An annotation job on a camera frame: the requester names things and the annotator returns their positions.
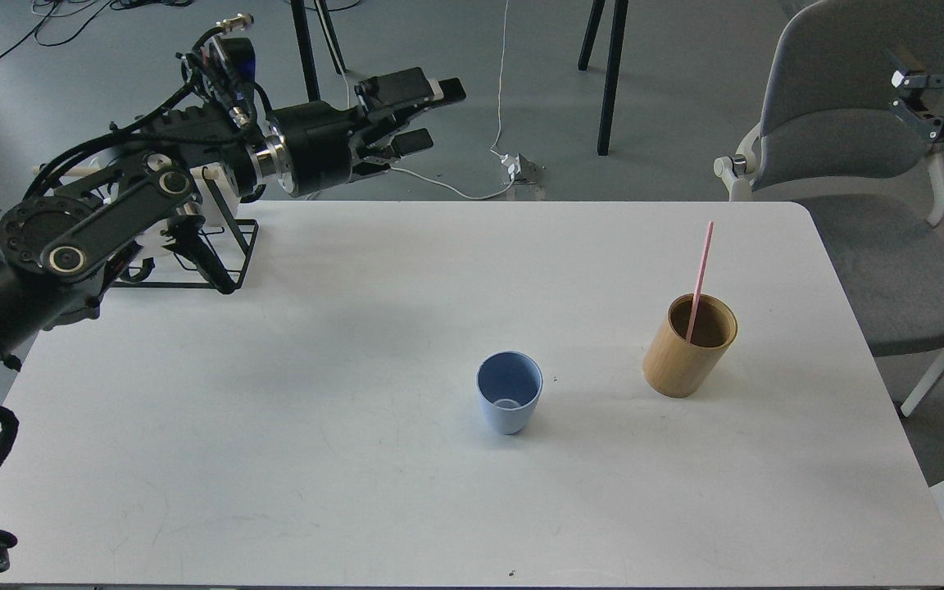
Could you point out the black table leg left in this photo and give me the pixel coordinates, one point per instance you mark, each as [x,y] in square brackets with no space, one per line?
[301,25]

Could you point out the white power adapter plug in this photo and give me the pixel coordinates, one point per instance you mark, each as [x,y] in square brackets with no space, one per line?
[519,168]

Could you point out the black wire cup rack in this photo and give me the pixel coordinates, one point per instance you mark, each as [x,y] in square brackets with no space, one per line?
[226,246]

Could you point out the black table leg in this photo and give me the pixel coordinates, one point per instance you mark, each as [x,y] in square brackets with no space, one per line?
[613,62]
[301,25]

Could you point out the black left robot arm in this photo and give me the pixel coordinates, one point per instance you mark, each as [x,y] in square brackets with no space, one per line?
[98,214]

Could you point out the blue plastic cup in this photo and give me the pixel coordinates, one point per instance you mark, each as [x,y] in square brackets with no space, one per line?
[509,384]

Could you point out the white mug on rack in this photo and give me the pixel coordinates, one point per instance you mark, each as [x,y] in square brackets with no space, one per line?
[219,184]

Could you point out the black table leg right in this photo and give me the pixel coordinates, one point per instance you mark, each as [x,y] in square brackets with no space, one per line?
[613,62]

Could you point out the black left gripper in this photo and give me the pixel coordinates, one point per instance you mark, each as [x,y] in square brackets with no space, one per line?
[313,146]

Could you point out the bamboo cylindrical holder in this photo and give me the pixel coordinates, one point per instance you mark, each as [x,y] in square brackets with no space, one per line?
[688,345]

